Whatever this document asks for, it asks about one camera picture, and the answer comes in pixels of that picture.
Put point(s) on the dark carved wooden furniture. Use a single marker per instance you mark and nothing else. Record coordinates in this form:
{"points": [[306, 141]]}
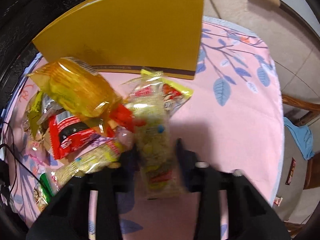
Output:
{"points": [[21, 21]]}

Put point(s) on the yellow rice cracker bar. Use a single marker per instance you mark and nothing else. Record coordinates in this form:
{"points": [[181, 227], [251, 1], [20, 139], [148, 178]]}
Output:
{"points": [[33, 114]]}

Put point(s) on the blue cloth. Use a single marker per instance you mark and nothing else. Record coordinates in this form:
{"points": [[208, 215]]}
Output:
{"points": [[303, 138]]}

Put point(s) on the small red candy wrapper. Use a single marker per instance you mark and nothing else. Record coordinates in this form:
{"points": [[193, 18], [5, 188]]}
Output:
{"points": [[291, 171]]}

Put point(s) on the yellow cardboard box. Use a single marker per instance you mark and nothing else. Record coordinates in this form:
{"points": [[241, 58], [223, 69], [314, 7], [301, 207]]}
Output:
{"points": [[126, 35]]}

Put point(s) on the clear long snack tube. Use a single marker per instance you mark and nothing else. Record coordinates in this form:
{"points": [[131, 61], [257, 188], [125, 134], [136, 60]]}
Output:
{"points": [[49, 108]]}

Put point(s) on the golden yellow cake packet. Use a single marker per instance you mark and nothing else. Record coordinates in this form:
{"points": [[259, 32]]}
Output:
{"points": [[76, 87]]}

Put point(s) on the orange striped snack packet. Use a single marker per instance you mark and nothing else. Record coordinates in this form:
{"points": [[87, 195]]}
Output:
{"points": [[123, 117]]}

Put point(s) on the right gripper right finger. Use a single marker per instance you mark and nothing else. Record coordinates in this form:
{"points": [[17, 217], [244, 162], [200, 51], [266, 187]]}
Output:
{"points": [[249, 214]]}

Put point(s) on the green ball biscuit bag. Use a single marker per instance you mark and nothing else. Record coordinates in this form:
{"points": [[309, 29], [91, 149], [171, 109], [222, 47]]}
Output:
{"points": [[42, 192]]}

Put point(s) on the pink patterned tablecloth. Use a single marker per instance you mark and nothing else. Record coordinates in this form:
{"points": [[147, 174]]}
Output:
{"points": [[234, 121]]}

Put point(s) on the small white candy wrapper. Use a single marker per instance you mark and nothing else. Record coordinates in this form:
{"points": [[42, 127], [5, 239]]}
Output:
{"points": [[277, 201]]}

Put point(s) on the red snack packet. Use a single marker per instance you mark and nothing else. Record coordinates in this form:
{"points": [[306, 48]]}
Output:
{"points": [[68, 134]]}

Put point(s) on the wooden armchair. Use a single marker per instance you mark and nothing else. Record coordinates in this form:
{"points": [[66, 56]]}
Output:
{"points": [[299, 182]]}

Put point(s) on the yellow ball biscuit bag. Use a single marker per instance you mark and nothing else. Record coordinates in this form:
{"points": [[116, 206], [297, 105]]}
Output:
{"points": [[153, 99]]}

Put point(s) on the pink cracker bag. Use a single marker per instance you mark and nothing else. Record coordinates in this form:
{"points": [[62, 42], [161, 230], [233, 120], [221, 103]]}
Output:
{"points": [[105, 154]]}

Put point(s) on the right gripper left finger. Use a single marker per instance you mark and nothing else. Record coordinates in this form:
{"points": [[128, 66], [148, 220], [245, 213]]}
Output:
{"points": [[67, 214]]}

